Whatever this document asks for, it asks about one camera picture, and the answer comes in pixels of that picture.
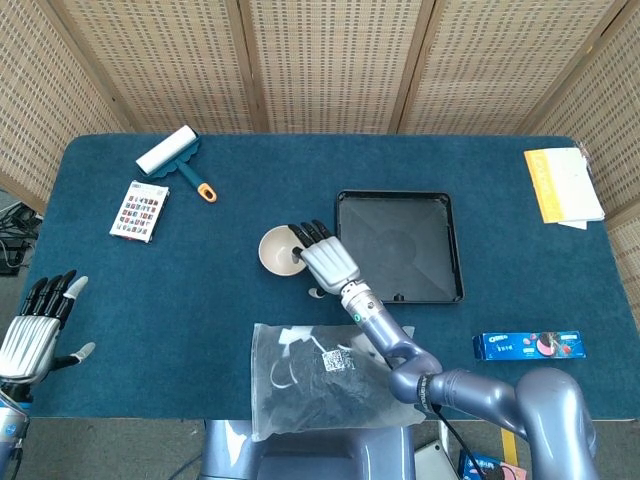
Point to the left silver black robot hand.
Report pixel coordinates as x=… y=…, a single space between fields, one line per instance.
x=30 y=337

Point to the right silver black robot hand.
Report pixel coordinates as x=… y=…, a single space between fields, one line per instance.
x=327 y=262

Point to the beige round bowl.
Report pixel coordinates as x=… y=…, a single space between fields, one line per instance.
x=277 y=250

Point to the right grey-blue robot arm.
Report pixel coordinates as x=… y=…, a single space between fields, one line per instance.
x=450 y=385

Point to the black square plastic tray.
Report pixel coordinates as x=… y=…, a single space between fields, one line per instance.
x=400 y=250

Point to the clear bag with black garment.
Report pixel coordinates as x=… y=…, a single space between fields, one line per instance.
x=320 y=390

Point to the blue carpet table cover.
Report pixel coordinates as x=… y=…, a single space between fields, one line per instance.
x=200 y=300

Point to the colourful printed card box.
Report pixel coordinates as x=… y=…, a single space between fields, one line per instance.
x=137 y=215

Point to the grey-blue robot torso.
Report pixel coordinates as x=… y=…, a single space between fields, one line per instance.
x=310 y=455

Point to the teal lint roller white roll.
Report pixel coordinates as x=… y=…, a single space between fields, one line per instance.
x=167 y=152

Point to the woven wooden folding screen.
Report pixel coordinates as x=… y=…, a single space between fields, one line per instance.
x=330 y=60

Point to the grey flat floor device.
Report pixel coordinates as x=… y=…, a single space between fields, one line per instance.
x=432 y=462

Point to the yellow and white booklet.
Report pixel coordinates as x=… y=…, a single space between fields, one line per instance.
x=565 y=187

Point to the blue pink Oreo cookie box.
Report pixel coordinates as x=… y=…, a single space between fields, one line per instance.
x=475 y=465

